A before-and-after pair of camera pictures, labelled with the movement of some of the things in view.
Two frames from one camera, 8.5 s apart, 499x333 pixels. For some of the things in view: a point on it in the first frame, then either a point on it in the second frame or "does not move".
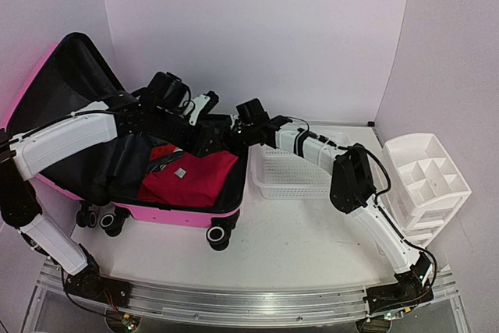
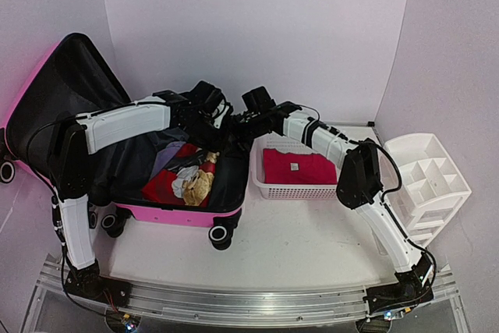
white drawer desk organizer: (426, 186) does not move
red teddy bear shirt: (161, 151) → (159, 187)
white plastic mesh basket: (278, 175) does not move
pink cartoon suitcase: (132, 178) does not move
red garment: (192, 179) → (281, 168)
